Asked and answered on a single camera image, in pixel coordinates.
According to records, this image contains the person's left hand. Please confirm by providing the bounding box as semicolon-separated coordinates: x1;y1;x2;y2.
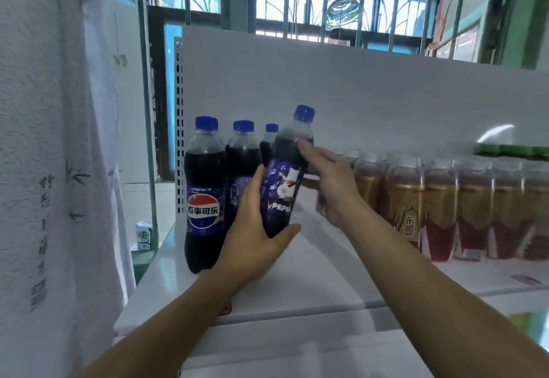
210;165;301;289

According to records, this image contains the person's right hand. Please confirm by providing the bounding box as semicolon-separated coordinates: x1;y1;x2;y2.
296;140;370;233

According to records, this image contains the Pepsi cola bottle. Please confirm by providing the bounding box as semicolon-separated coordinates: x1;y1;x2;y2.
260;104;316;239

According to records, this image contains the group of blue-capped cola bottles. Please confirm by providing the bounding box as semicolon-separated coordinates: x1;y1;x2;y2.
184;116;280;274

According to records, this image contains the row of amber drink bottles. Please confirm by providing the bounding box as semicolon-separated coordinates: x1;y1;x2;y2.
339;150;549;263

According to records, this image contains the white metal shelf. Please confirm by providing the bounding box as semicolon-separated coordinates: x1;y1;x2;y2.
113;25;549;378

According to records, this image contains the person's right forearm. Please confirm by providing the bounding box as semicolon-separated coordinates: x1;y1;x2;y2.
335;202;549;378

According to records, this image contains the person's left forearm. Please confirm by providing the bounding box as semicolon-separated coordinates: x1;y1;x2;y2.
77;266;258;378

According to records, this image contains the grey shelf label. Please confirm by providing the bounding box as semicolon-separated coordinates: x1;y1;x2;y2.
510;274;543;287

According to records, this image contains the small white carton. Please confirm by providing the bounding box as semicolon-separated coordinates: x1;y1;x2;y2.
136;221;153;252

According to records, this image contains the white panelled door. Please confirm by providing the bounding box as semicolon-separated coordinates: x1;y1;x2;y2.
103;0;160;220

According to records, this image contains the pink hanging cloth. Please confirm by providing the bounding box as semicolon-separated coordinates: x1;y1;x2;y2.
429;0;460;48

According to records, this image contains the white bamboo print curtain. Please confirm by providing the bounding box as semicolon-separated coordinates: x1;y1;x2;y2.
0;0;137;378

